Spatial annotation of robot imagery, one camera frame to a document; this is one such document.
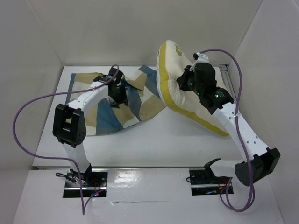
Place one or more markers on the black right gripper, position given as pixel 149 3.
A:
pixel 184 79

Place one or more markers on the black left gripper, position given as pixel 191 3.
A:
pixel 123 99

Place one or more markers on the cream and yellow pillow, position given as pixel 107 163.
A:
pixel 171 62

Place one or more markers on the blue beige patchwork pillowcase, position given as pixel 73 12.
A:
pixel 143 104

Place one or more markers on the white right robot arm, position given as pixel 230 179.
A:
pixel 258 159

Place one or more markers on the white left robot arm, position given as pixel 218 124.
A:
pixel 69 125

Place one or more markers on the aluminium rail right side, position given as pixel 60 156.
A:
pixel 226 78

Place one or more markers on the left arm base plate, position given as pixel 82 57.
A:
pixel 97 184

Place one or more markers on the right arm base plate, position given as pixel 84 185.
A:
pixel 202 185

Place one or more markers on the aluminium rail front edge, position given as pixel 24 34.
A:
pixel 116 167

